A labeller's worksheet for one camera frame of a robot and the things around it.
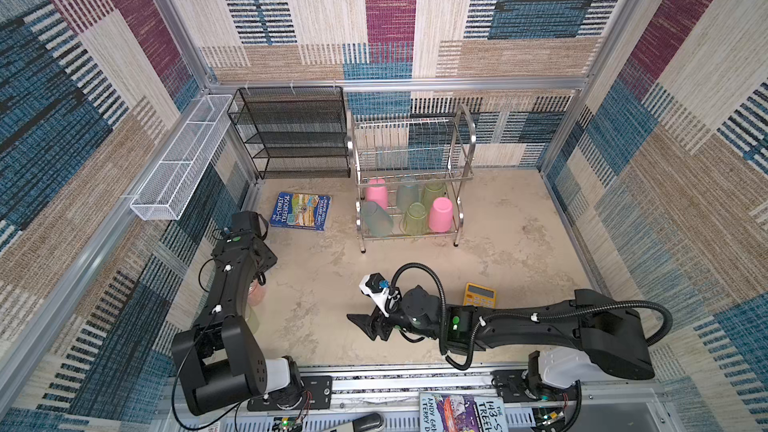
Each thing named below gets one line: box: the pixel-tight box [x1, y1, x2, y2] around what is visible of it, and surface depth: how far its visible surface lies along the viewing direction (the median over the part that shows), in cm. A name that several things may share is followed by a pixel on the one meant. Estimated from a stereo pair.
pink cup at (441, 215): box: [429, 197, 453, 233], surface depth 93 cm
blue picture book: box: [270, 191, 332, 231], surface depth 108 cm
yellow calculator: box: [463, 282, 497, 309], surface depth 89 cm
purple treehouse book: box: [419, 392, 509, 432], surface depth 70 cm
